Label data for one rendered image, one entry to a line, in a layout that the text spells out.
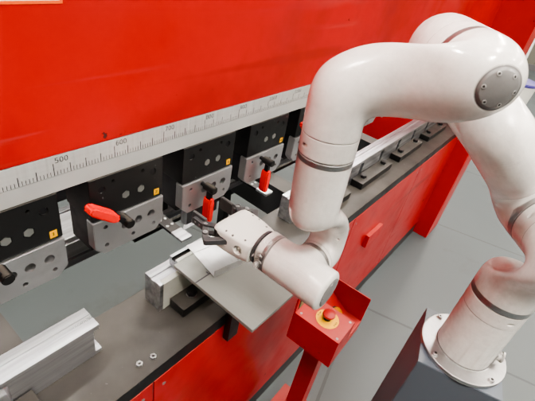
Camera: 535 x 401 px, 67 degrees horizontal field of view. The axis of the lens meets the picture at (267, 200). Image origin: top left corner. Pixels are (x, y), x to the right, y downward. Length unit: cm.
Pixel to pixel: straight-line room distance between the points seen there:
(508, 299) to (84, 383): 87
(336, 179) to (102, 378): 67
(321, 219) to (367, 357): 166
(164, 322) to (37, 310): 131
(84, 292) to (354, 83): 200
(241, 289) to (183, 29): 59
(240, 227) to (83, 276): 168
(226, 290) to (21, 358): 43
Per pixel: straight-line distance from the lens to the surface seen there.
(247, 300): 97
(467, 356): 101
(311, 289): 74
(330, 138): 58
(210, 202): 88
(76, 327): 97
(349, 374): 218
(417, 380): 106
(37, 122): 63
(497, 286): 89
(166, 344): 104
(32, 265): 76
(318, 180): 62
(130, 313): 110
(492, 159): 69
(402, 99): 56
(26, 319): 230
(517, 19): 276
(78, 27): 61
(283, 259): 76
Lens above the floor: 173
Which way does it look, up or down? 34 degrees down
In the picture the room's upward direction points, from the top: 12 degrees clockwise
